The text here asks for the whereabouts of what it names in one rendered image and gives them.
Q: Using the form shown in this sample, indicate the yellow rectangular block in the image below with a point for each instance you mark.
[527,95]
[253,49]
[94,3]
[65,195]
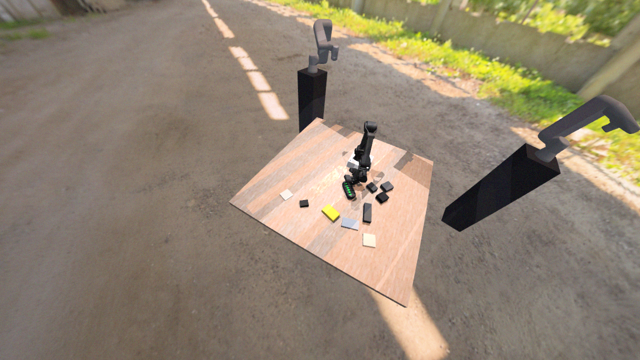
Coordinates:
[330,212]

